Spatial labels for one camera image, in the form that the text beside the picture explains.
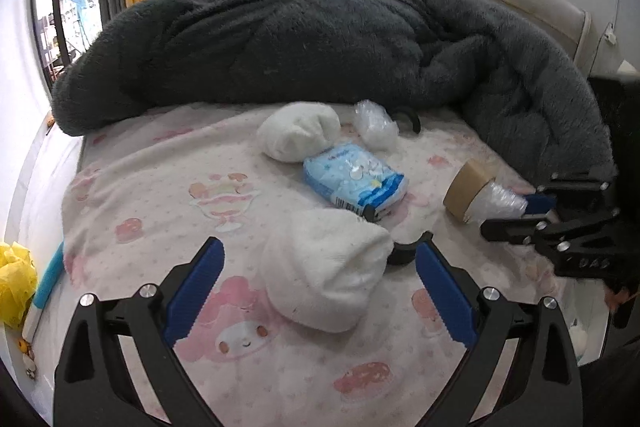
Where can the crumpled clear plastic wrap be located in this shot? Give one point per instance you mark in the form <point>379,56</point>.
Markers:
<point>375,124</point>

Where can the dark grey fleece blanket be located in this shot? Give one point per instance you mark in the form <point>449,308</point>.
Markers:
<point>300,37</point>

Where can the person's right hand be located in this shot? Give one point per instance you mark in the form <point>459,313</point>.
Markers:
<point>620,294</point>

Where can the brown tape roll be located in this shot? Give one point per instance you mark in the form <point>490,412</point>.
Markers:
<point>465,189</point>

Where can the white wall plug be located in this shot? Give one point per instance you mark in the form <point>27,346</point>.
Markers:
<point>610,35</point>

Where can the yellow plastic bag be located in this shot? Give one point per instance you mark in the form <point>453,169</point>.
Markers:
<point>15,282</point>

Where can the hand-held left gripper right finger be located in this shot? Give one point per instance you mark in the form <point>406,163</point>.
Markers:
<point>442,297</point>

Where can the blue tissue pack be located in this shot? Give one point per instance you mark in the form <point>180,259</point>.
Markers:
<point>350,174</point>

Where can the small white fluffy sock bundle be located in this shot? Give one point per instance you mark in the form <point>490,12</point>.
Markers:
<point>297,132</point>

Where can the black hair band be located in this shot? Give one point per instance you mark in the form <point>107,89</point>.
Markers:
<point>402,254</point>

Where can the large white fluffy sock bundle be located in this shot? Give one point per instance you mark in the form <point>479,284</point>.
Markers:
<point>325,267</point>

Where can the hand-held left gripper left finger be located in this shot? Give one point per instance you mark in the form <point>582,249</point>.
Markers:
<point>197,292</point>

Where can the pink printed bed sheet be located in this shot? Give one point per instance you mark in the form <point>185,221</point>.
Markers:
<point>150,187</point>

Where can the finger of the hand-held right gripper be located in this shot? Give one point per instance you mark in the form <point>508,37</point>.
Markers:
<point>510,229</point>
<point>540,203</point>

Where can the yellow rubber duck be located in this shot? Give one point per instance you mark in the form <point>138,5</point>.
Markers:
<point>23,345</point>

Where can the clear plastic film wad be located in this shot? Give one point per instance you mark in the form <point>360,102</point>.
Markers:
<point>500,202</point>

